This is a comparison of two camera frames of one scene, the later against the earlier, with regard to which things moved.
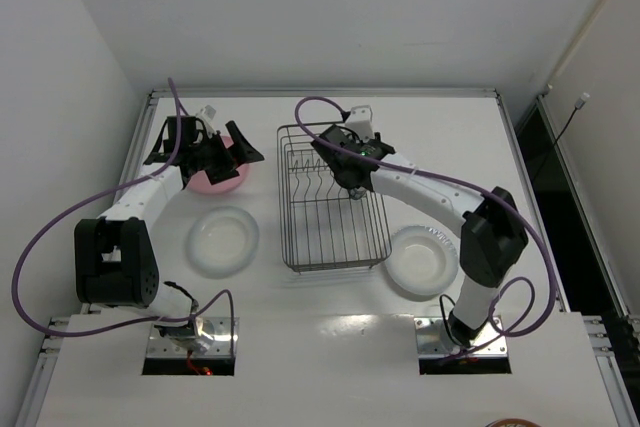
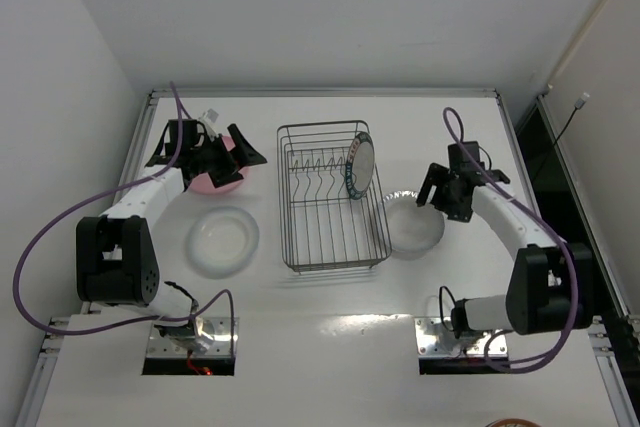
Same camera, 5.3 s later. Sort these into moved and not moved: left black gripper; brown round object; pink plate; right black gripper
Moved: right black gripper
Not moved: pink plate; brown round object; left black gripper
